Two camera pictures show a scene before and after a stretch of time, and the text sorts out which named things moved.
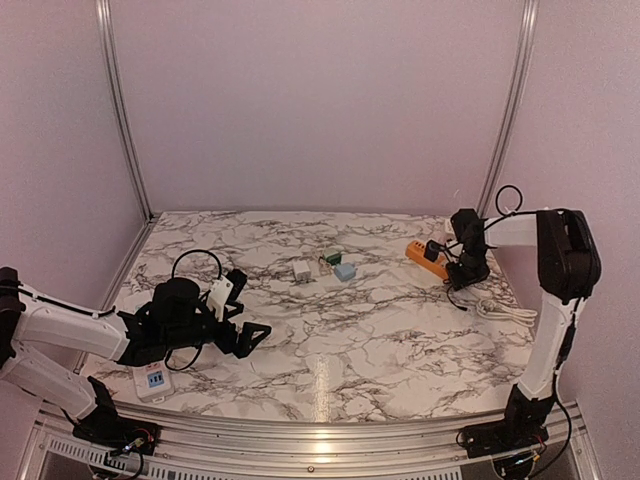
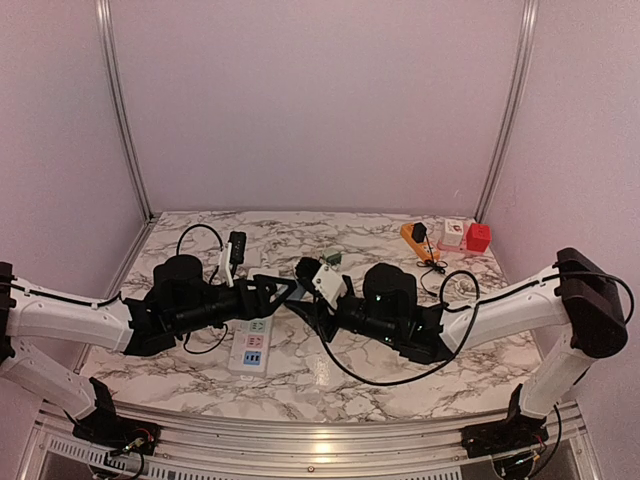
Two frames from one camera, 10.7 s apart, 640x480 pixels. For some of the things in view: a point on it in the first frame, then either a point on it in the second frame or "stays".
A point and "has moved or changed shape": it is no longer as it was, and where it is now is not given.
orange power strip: x=415 y=250 has moved or changed shape
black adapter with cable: x=432 y=250 → x=419 y=232
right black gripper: x=457 y=280 → x=315 y=315
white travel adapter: x=448 y=229 stays
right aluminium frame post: x=523 y=50 stays
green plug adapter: x=333 y=258 stays
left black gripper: x=242 y=348 → x=262 y=305
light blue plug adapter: x=345 y=271 → x=297 y=294
